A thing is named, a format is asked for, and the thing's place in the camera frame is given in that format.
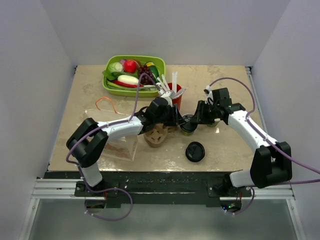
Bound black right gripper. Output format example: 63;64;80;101
190;100;220;125

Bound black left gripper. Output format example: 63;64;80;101
154;103;186;127

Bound black coffee lid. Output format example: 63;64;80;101
179;113;198;132

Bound green paper cup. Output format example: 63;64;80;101
180;113;198;136
206;118;220;128

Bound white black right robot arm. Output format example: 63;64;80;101
189;86;292;197

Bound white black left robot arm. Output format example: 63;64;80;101
66;97;186;196

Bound red ribbed cup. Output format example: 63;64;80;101
168;82;182;110

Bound cardboard cup carrier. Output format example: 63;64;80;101
143;123;177;148

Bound black lid stack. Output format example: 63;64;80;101
185;141;206;163

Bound dark grape bunch toy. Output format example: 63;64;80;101
137;65;153;86

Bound green cucumber toy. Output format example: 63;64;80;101
146;61;159;79

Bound red chili toy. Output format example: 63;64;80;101
112;80;143;88

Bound white radish toy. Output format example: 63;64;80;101
117;74;139;86

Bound green plastic bin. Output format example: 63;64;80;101
102;55;166;97

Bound red apple toy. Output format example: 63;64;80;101
123;59;137;74

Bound green cabbage toy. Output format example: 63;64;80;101
107;62;124;73

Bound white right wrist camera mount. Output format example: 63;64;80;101
203;85;214;105

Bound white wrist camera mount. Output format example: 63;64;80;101
160;90;175;107
203;85;214;105

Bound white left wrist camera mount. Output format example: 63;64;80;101
160;90;175;107

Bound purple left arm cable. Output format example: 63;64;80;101
65;72;161;166

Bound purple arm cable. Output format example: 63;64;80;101
208;77;320;186
65;72;161;166

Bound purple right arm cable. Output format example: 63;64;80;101
208;77;320;186

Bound paper bag orange handles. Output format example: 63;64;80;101
84;96;138;162

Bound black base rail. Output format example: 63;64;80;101
43;171;252;208

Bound aluminium frame rail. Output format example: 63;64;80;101
31;177;83;200

